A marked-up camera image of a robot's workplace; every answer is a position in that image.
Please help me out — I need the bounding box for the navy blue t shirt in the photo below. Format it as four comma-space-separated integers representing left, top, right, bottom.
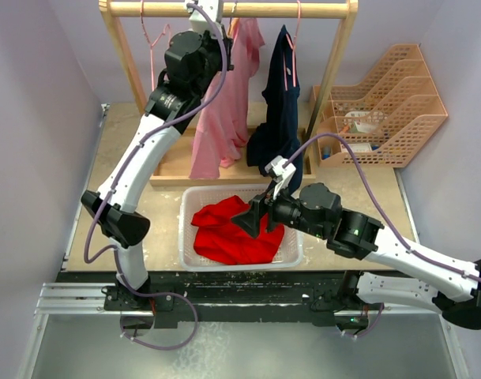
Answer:
246, 26, 300, 176

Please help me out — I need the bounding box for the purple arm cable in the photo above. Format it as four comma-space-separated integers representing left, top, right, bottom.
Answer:
285, 132, 481, 287
84, 3, 229, 295

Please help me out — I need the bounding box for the white plastic basket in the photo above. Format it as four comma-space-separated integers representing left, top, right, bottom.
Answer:
178, 184, 303, 272

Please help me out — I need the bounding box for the red t shirt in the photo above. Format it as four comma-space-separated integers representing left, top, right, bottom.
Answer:
191, 196, 285, 265

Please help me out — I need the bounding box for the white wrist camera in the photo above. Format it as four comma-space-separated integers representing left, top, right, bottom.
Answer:
184, 0, 224, 39
265, 156, 296, 200

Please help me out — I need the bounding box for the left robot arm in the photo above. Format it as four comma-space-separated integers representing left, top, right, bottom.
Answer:
81, 31, 232, 310

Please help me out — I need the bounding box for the white red label box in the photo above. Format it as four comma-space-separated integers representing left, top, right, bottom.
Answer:
340, 143, 373, 153

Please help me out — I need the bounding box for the wooden clothes rack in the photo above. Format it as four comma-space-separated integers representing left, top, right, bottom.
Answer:
98, 1, 359, 187

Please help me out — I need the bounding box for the pink t shirt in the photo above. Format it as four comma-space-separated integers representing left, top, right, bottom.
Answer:
189, 18, 265, 179

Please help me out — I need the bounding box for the pink plastic file organizer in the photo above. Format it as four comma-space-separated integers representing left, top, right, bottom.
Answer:
314, 43, 448, 168

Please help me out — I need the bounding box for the grey blue bottle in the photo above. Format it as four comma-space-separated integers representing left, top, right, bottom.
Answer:
321, 146, 332, 159

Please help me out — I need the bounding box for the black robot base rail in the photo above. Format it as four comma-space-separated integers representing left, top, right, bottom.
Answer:
102, 271, 381, 328

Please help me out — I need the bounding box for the wooden hanger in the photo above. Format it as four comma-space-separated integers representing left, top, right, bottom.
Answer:
227, 1, 239, 39

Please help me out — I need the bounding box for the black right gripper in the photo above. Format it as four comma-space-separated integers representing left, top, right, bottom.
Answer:
231, 179, 328, 238

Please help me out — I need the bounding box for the aluminium frame rail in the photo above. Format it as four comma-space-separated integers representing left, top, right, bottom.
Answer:
34, 282, 118, 317

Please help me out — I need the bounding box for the pink wire hanger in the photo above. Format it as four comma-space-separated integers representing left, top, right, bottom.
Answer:
283, 0, 302, 91
140, 0, 171, 91

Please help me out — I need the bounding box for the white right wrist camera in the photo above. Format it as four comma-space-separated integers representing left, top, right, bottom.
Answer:
265, 156, 296, 200

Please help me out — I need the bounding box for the pink wire hanger under navy shirt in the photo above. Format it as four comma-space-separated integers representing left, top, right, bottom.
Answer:
283, 0, 302, 91

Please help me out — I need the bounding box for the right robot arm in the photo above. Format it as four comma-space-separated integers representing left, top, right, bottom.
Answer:
231, 183, 481, 330

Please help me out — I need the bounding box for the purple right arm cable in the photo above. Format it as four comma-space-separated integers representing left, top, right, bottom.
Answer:
285, 132, 481, 287

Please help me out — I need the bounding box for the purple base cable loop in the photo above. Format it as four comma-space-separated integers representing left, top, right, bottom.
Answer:
119, 292, 201, 351

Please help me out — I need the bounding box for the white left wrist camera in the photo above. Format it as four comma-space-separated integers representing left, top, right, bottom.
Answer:
184, 0, 224, 39

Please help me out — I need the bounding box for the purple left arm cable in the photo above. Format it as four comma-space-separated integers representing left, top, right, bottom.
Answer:
84, 3, 229, 295

